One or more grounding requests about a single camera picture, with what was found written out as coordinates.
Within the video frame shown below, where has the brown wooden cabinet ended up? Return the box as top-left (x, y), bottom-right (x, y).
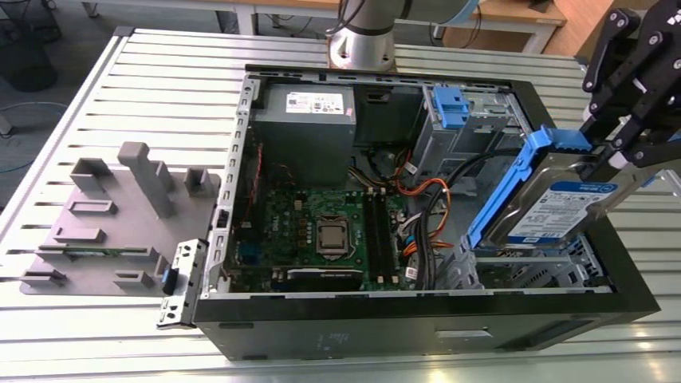
top-left (576, 0), bottom-right (619, 61)

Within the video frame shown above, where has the wooden desk white frame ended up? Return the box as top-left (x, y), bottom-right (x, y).
top-left (212, 0), bottom-right (568, 55)

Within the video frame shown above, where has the black RAM slot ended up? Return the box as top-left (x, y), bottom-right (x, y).
top-left (364, 187), bottom-right (388, 286)
top-left (378, 187), bottom-right (402, 286)

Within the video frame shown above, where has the black desktop PC case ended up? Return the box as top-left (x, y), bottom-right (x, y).
top-left (192, 62), bottom-right (663, 362)

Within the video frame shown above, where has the hard disk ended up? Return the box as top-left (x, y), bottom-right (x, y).
top-left (460, 124), bottom-right (661, 256)

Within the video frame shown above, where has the black round bin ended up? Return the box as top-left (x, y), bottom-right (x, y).
top-left (0, 18), bottom-right (60, 93)

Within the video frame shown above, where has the grey metal disk bay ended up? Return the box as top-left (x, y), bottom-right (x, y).
top-left (441, 239), bottom-right (612, 290)

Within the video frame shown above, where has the orange yellow power wire bundle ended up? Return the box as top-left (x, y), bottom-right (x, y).
top-left (348, 149), bottom-right (455, 260)

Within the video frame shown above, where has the grey plastic parts rack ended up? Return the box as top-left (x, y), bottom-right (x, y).
top-left (19, 141), bottom-right (223, 298)

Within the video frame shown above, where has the grey card retention bracket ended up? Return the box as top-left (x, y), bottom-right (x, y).
top-left (156, 238), bottom-right (210, 330)

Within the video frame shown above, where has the thin grey wire bundle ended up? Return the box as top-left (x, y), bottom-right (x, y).
top-left (396, 211), bottom-right (427, 240)

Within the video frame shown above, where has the green RAM stick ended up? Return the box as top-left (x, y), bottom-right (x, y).
top-left (63, 247), bottom-right (151, 259)

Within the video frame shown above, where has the thin red twisted wire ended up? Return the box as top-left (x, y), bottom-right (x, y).
top-left (240, 142), bottom-right (267, 231)

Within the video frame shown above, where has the grey metal drive cage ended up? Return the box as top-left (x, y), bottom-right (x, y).
top-left (412, 83), bottom-right (536, 188)

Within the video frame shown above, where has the grey power supply unit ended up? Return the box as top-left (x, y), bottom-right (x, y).
top-left (248, 83), bottom-right (358, 191)

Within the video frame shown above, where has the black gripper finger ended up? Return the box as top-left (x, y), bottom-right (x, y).
top-left (611, 27), bottom-right (681, 168)
top-left (579, 8), bottom-right (643, 183)

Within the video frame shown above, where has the green motherboard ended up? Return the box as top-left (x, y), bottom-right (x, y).
top-left (223, 187), bottom-right (422, 292)

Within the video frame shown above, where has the metal CPU socket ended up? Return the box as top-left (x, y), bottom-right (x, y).
top-left (314, 214), bottom-right (358, 259)

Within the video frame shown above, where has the silver CPU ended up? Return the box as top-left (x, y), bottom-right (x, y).
top-left (318, 223), bottom-right (351, 249)

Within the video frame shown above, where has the thick black cable pair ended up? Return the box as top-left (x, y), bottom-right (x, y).
top-left (418, 153), bottom-right (525, 290)

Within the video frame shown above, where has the black graphics card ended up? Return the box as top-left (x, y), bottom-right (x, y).
top-left (270, 266), bottom-right (367, 292)

